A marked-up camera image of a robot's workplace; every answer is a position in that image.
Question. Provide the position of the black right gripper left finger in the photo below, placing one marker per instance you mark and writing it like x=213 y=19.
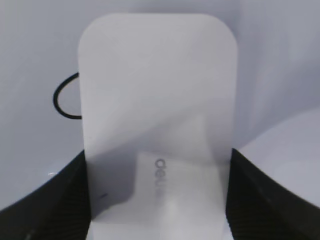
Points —
x=58 y=210

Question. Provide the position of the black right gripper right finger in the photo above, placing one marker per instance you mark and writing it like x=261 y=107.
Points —
x=258 y=208

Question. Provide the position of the white whiteboard eraser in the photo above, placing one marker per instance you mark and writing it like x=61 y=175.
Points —
x=157 y=95

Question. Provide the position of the aluminium framed whiteboard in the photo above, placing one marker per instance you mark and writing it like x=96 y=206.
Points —
x=278 y=75

